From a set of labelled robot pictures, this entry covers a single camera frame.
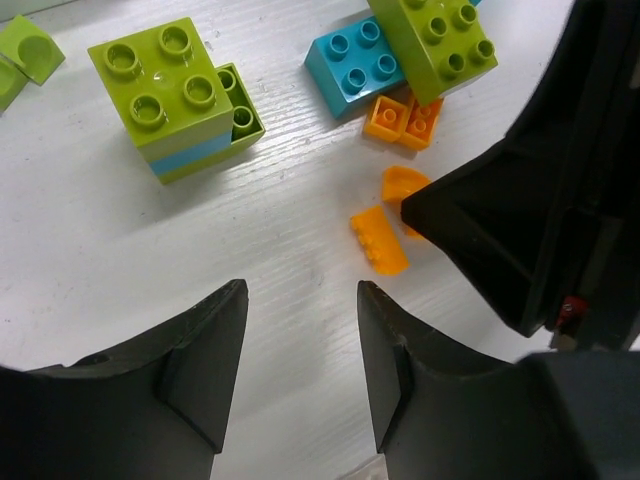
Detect green duplo stack blue stripe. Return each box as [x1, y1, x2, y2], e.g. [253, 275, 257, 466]
[88, 17, 265, 184]

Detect orange lego pieces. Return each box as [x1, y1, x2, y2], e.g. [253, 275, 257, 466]
[382, 166, 431, 220]

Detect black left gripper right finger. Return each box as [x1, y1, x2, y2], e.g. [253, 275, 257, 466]
[357, 281, 639, 479]

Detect teal duplo brick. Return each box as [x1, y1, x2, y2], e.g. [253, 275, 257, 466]
[304, 16, 406, 119]

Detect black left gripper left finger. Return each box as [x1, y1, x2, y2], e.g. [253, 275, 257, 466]
[1, 279, 248, 479]

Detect small green lego pieces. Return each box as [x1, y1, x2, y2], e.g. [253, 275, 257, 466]
[1, 15, 65, 112]

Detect orange lego bricks pair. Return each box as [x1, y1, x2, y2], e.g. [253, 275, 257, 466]
[363, 94, 444, 151]

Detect orange curved lego piece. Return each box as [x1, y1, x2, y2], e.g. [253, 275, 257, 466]
[349, 206, 409, 275]

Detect green duplo brick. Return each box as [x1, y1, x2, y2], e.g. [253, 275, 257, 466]
[368, 0, 498, 106]

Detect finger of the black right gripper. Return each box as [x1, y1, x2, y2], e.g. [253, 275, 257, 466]
[401, 1, 639, 350]

